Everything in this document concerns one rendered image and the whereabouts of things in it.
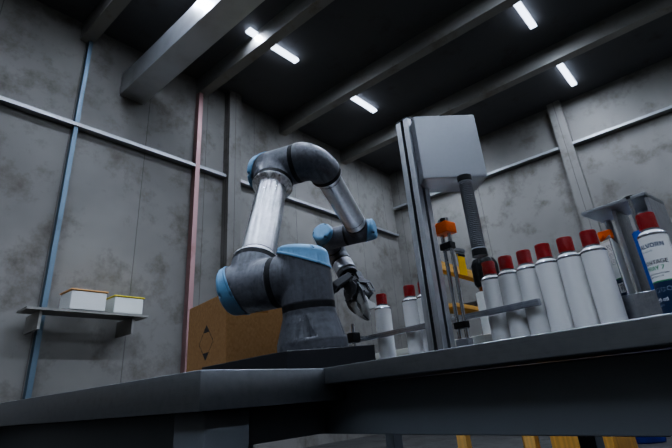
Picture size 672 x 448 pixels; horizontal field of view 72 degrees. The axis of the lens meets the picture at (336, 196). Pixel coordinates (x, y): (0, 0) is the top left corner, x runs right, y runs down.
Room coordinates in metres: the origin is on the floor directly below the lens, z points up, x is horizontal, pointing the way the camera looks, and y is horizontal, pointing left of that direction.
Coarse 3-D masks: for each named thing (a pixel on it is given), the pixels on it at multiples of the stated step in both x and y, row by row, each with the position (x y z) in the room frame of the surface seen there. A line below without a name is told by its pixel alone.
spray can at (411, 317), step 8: (408, 288) 1.37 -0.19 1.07; (408, 296) 1.37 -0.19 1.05; (408, 304) 1.36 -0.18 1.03; (416, 304) 1.36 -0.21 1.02; (408, 312) 1.36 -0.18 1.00; (416, 312) 1.36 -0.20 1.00; (408, 320) 1.37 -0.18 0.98; (416, 320) 1.36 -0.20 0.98; (408, 336) 1.37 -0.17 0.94; (416, 336) 1.36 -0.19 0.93; (408, 344) 1.38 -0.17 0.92; (416, 344) 1.36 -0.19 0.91; (416, 352) 1.36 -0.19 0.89
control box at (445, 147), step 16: (416, 128) 1.07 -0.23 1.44; (432, 128) 1.07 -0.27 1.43; (448, 128) 1.07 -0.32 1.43; (464, 128) 1.08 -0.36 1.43; (416, 144) 1.08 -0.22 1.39; (432, 144) 1.07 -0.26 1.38; (448, 144) 1.07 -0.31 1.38; (464, 144) 1.08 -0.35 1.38; (416, 160) 1.10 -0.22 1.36; (432, 160) 1.07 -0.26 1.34; (448, 160) 1.07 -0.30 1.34; (464, 160) 1.08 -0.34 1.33; (480, 160) 1.08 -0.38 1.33; (432, 176) 1.07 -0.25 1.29; (448, 176) 1.07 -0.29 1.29; (480, 176) 1.08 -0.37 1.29; (432, 192) 1.16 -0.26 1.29
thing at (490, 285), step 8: (488, 264) 1.16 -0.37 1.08; (488, 272) 1.16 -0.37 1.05; (496, 272) 1.17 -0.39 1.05; (488, 280) 1.16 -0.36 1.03; (496, 280) 1.15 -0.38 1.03; (488, 288) 1.16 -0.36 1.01; (496, 288) 1.15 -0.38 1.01; (488, 296) 1.16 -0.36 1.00; (496, 296) 1.15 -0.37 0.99; (488, 304) 1.16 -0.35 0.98; (496, 304) 1.15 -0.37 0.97; (496, 320) 1.16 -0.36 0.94; (504, 320) 1.15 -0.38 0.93; (496, 328) 1.16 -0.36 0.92; (504, 328) 1.15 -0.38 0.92; (496, 336) 1.16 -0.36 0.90; (504, 336) 1.15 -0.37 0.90
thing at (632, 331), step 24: (528, 336) 0.42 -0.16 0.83; (552, 336) 0.40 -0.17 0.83; (576, 336) 0.39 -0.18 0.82; (600, 336) 0.37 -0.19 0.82; (624, 336) 0.36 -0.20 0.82; (648, 336) 0.35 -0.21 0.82; (384, 360) 0.56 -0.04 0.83; (408, 360) 0.53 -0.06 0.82; (432, 360) 0.50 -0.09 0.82; (456, 360) 0.48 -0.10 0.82; (480, 360) 0.46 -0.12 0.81; (504, 360) 0.44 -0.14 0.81; (528, 360) 0.43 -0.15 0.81; (552, 360) 0.47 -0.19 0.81
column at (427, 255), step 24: (408, 120) 1.11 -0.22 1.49; (408, 144) 1.11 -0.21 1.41; (408, 168) 1.13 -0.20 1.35; (408, 192) 1.13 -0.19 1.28; (432, 216) 1.13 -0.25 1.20; (432, 240) 1.12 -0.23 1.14; (432, 264) 1.11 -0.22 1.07; (432, 288) 1.11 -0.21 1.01; (432, 312) 1.11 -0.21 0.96; (432, 336) 1.12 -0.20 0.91
